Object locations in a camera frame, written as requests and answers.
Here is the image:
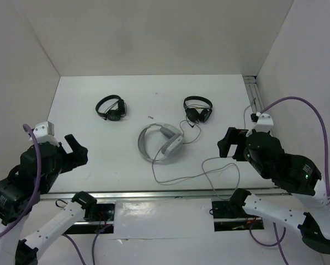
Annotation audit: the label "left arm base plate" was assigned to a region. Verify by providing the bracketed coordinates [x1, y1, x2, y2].
[65, 201, 116, 235]

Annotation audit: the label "black headphones left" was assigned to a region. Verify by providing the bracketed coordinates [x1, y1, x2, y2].
[95, 95, 127, 121]

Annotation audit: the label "black headphones right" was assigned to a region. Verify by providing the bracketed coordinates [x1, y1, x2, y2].
[183, 96, 213, 124]

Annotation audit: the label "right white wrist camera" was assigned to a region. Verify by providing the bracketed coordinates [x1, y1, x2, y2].
[246, 112, 274, 137]

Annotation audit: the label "aluminium front rail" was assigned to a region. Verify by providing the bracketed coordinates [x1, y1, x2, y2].
[41, 188, 290, 201]

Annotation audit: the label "white grey headphones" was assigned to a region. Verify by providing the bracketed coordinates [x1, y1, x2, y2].
[137, 123, 184, 162]

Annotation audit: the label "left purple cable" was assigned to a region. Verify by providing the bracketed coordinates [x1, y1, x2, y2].
[0, 124, 42, 243]

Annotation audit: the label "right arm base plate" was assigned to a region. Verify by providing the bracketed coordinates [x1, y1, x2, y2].
[209, 200, 264, 232]

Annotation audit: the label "aluminium side rail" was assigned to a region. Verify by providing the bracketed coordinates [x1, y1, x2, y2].
[243, 76, 264, 112]

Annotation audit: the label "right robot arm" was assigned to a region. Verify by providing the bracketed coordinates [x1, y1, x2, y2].
[217, 127, 330, 255]

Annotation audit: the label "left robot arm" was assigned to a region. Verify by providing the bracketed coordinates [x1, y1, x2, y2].
[0, 134, 97, 264]

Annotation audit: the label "black headphones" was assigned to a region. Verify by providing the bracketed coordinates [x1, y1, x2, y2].
[95, 95, 127, 121]
[183, 96, 213, 124]

